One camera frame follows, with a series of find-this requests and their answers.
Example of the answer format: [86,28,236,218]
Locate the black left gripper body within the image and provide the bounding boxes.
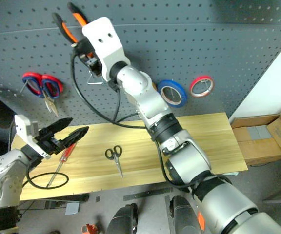
[34,128,67,156]

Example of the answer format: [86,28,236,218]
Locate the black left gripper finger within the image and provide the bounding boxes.
[45,117,74,137]
[60,126,90,150]

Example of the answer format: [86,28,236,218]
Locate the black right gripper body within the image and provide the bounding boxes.
[79,53,103,78]

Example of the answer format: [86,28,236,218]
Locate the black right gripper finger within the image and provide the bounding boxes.
[72,38,94,58]

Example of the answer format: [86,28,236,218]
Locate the orange and black pliers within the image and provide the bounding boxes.
[52,1,95,59]

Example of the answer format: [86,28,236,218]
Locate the blue tape roll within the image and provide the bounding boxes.
[157,79,188,109]

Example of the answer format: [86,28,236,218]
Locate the red tape roll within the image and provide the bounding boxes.
[189,75,215,98]

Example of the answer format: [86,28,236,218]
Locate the grey perforated pegboard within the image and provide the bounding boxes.
[0,0,281,137]

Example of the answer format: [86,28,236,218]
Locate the red and blue scissors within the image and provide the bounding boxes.
[21,71,64,118]

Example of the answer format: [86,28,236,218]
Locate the small black scissors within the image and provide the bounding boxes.
[104,145,124,179]

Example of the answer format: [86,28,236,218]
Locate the grey square plate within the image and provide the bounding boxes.
[64,201,80,215]

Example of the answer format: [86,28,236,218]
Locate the orange and black object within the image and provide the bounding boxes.
[81,223,99,234]

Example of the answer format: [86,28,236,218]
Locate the brown cardboard box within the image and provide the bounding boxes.
[230,114,281,167]

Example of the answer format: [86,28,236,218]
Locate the metal wire pegboard hook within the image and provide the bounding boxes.
[19,80,29,95]
[86,73,107,86]

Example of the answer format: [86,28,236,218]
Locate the red handled screwdriver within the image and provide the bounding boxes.
[46,143,77,188]

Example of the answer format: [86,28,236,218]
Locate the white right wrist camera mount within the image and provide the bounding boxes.
[81,17,132,82]

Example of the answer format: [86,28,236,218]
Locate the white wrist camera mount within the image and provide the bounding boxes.
[81,17,132,82]
[14,114,51,160]

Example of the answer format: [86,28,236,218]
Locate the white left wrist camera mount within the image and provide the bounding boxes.
[14,114,51,160]

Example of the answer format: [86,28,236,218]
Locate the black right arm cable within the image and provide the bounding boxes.
[70,52,146,130]

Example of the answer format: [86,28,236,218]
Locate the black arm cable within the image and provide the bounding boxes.
[70,52,146,130]
[26,156,70,190]

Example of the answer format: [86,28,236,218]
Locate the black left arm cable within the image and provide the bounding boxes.
[26,156,70,190]

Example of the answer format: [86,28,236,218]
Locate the black table frame bar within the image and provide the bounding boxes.
[18,193,90,211]

